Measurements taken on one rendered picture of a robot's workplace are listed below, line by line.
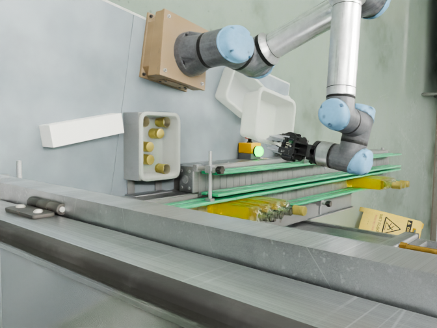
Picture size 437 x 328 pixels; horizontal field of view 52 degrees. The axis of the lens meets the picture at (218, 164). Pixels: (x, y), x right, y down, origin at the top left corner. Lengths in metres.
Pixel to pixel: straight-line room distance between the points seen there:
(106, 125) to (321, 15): 0.72
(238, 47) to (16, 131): 0.69
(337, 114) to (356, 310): 0.95
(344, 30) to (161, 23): 0.60
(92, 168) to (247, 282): 1.21
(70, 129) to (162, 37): 0.43
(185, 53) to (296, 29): 0.36
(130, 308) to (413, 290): 0.13
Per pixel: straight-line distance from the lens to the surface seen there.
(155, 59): 1.51
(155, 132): 1.51
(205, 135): 1.76
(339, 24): 1.25
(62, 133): 1.31
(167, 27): 1.53
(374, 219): 4.89
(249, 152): 1.88
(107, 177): 1.47
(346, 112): 1.16
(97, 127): 1.37
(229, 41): 1.41
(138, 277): 0.25
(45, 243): 0.33
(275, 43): 1.50
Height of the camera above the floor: 1.96
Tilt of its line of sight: 41 degrees down
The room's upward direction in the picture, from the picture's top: 95 degrees clockwise
